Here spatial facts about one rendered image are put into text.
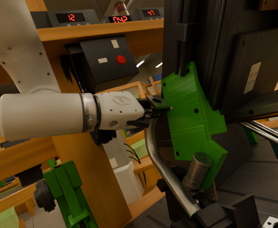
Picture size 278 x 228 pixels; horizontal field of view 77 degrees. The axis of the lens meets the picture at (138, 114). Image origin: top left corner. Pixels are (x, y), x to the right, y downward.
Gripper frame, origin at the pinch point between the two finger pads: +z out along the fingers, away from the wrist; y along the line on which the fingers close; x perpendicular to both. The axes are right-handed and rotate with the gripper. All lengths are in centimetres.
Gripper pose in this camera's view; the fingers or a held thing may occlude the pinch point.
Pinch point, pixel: (152, 108)
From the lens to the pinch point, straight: 46.0
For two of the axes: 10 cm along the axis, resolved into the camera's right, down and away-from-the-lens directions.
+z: 8.8, -0.7, 4.8
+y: -4.3, -5.7, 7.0
